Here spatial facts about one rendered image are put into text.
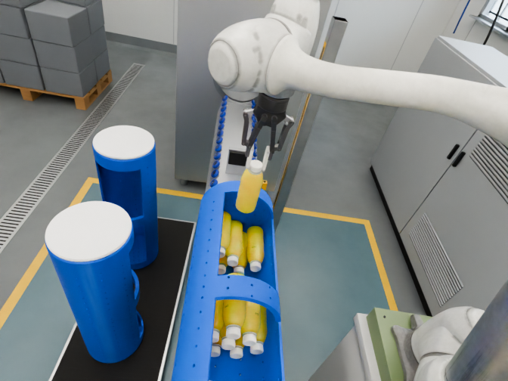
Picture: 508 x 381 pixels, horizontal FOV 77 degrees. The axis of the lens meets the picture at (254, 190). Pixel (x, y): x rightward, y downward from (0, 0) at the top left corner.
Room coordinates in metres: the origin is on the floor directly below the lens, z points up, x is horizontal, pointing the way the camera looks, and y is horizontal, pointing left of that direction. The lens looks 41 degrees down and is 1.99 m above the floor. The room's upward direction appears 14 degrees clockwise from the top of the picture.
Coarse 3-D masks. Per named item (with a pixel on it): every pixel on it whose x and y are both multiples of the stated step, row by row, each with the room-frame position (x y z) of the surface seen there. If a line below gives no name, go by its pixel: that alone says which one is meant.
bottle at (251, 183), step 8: (248, 176) 0.72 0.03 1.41; (256, 176) 0.72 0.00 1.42; (240, 184) 0.72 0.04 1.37; (248, 184) 0.71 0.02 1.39; (256, 184) 0.71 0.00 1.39; (240, 192) 0.72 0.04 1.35; (248, 192) 0.71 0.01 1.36; (256, 192) 0.72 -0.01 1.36; (240, 200) 0.71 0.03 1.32; (248, 200) 0.71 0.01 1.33; (256, 200) 0.72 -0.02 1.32; (240, 208) 0.71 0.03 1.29; (248, 208) 0.71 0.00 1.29
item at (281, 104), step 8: (264, 96) 0.70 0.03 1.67; (256, 104) 0.72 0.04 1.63; (264, 104) 0.70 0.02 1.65; (272, 104) 0.70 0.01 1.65; (280, 104) 0.70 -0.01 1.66; (256, 112) 0.72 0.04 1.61; (264, 112) 0.72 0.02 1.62; (272, 112) 0.70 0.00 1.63; (280, 112) 0.71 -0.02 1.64; (280, 120) 0.73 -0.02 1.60
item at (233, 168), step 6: (228, 150) 1.30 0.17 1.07; (234, 150) 1.30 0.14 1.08; (240, 150) 1.31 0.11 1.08; (228, 156) 1.30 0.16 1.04; (234, 156) 1.28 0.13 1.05; (240, 156) 1.29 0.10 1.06; (228, 162) 1.28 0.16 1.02; (234, 162) 1.28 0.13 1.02; (240, 162) 1.29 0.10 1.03; (228, 168) 1.30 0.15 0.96; (234, 168) 1.30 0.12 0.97; (240, 168) 1.31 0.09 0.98; (234, 174) 1.30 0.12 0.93; (240, 174) 1.31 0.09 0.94
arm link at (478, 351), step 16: (496, 304) 0.34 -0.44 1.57; (480, 320) 0.35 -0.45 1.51; (496, 320) 0.32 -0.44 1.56; (480, 336) 0.32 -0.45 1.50; (496, 336) 0.31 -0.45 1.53; (464, 352) 0.33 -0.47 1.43; (480, 352) 0.31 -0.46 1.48; (496, 352) 0.30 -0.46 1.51; (432, 368) 0.34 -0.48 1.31; (448, 368) 0.33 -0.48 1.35; (464, 368) 0.31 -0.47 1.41; (480, 368) 0.29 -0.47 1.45; (496, 368) 0.28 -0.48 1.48
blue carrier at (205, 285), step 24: (216, 192) 0.84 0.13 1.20; (264, 192) 0.90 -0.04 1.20; (216, 216) 0.72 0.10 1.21; (240, 216) 0.90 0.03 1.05; (264, 216) 0.91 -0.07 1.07; (216, 240) 0.62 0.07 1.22; (264, 240) 0.82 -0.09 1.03; (192, 264) 0.57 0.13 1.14; (216, 264) 0.53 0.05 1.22; (264, 264) 0.72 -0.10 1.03; (192, 288) 0.48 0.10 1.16; (216, 288) 0.46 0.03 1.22; (240, 288) 0.47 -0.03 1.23; (264, 288) 0.50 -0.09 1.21; (192, 312) 0.40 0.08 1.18; (192, 336) 0.34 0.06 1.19; (192, 360) 0.28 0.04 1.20; (216, 360) 0.38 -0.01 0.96; (264, 360) 0.39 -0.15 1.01
